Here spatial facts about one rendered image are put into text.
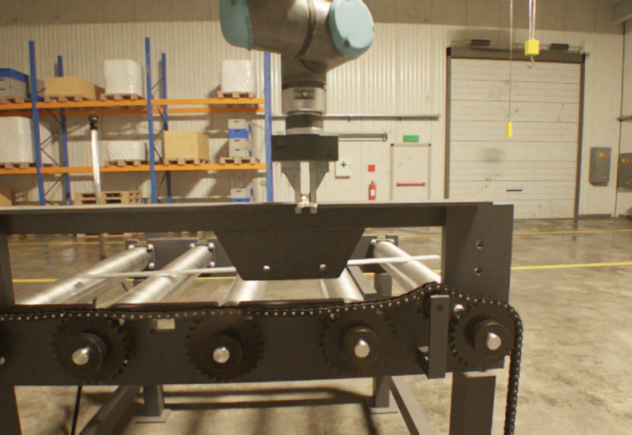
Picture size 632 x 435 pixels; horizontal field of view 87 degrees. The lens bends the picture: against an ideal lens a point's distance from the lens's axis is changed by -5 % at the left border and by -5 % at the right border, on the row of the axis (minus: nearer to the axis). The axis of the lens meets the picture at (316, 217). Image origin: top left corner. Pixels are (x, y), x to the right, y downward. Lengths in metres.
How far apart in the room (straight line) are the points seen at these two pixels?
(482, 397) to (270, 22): 0.92
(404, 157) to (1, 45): 11.32
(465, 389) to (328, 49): 0.81
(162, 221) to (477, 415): 0.89
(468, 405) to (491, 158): 10.44
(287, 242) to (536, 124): 11.48
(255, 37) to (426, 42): 10.62
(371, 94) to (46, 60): 8.79
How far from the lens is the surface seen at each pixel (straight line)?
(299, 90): 0.69
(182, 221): 0.86
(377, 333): 0.83
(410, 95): 10.58
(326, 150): 0.69
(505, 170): 11.47
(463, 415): 1.04
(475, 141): 11.06
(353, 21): 0.61
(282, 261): 0.82
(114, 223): 0.91
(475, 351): 0.93
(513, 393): 1.02
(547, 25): 12.98
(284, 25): 0.56
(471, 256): 0.91
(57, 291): 1.29
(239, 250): 0.83
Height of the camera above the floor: 1.22
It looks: 6 degrees down
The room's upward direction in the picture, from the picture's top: 1 degrees counter-clockwise
